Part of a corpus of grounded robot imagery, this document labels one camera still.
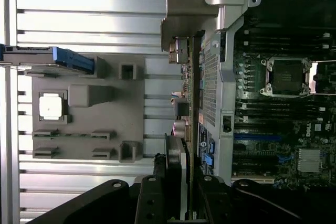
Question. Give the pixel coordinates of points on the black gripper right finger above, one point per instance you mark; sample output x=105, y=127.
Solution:
x=218, y=203

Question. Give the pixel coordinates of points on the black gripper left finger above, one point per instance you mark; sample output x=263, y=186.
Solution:
x=152, y=203

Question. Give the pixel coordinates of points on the blue expansion slot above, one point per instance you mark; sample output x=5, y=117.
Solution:
x=257, y=138

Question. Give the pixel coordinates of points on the grey parts rack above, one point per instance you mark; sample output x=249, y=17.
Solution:
x=105, y=119

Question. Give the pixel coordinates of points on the silver chipset heatsink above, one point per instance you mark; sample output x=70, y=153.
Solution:
x=310, y=160

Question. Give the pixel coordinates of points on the green RAM stick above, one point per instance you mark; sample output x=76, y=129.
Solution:
x=76, y=134

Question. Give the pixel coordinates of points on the green motherboard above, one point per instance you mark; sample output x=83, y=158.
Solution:
x=296, y=129

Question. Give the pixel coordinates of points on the black RAM slot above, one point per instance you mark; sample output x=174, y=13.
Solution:
x=286, y=47
x=278, y=101

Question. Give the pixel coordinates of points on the dark grey PC case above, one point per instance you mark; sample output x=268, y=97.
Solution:
x=225, y=77

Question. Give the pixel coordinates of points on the silver CPU chip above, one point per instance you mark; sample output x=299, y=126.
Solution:
x=51, y=106

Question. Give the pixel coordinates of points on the CPU socket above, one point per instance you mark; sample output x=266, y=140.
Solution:
x=286, y=75

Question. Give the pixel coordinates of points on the metal socket cover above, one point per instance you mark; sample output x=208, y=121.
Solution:
x=324, y=78

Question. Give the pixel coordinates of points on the hard disk in blue caddy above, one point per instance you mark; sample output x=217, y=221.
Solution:
x=65, y=57

